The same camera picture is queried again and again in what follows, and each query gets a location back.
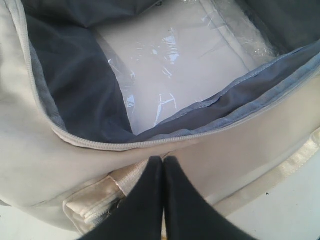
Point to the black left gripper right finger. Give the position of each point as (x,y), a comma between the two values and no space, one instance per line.
(187,215)

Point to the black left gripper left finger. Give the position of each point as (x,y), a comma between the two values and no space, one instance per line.
(140,215)

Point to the cream duffel bag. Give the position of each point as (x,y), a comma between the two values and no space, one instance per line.
(91,89)

